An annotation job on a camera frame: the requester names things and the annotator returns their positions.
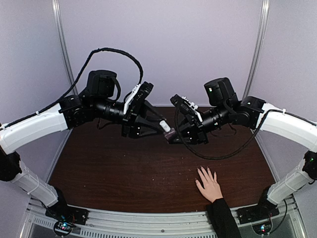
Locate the right aluminium corner post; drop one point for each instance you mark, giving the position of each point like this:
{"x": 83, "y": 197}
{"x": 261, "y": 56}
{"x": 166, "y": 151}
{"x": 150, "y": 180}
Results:
{"x": 258, "y": 46}

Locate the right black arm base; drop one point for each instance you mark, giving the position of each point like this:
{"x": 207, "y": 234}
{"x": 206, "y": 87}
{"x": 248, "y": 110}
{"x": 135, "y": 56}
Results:
{"x": 261, "y": 211}

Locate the green circuit board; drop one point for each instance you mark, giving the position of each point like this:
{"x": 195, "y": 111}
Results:
{"x": 63, "y": 228}
{"x": 262, "y": 229}

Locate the purple nail polish bottle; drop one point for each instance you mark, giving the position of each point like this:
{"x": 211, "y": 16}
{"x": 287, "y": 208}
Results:
{"x": 170, "y": 135}

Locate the aluminium front rail frame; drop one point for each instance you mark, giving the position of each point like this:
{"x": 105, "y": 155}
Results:
{"x": 110, "y": 224}

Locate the white nail polish cap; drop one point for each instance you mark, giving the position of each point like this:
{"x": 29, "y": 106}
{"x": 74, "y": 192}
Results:
{"x": 165, "y": 126}

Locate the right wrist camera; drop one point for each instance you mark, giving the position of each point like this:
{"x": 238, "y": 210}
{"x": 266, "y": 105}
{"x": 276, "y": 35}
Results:
{"x": 186, "y": 107}

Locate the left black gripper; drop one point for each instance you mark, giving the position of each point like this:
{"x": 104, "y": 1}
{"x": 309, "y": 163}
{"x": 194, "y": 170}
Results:
{"x": 132, "y": 124}

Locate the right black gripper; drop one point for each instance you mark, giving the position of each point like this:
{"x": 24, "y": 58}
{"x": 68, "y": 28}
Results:
{"x": 193, "y": 129}

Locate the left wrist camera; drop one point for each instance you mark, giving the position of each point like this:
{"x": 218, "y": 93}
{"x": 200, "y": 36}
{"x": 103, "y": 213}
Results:
{"x": 134, "y": 101}

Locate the person's bare hand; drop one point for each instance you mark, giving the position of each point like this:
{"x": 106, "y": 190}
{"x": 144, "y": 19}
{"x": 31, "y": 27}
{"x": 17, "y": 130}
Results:
{"x": 208, "y": 186}

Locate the black sleeved forearm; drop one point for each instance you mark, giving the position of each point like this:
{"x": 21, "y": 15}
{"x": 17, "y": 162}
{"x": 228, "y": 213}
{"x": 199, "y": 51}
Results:
{"x": 222, "y": 220}

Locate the right green circuit board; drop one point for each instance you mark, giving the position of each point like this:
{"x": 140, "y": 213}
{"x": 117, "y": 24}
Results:
{"x": 262, "y": 229}

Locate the left aluminium corner post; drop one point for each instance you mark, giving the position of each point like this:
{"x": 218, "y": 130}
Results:
{"x": 62, "y": 41}

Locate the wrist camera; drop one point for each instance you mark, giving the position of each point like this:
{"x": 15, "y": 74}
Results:
{"x": 134, "y": 101}
{"x": 186, "y": 107}

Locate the aluminium corner post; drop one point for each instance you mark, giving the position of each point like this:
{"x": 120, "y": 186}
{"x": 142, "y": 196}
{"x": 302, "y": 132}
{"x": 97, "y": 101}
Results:
{"x": 62, "y": 41}
{"x": 258, "y": 46}

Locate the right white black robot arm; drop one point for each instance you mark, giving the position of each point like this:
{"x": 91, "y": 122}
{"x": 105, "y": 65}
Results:
{"x": 253, "y": 113}

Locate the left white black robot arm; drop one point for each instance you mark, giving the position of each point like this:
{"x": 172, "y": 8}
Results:
{"x": 94, "y": 102}

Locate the left green circuit board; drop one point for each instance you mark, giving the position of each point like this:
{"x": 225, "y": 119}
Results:
{"x": 63, "y": 228}

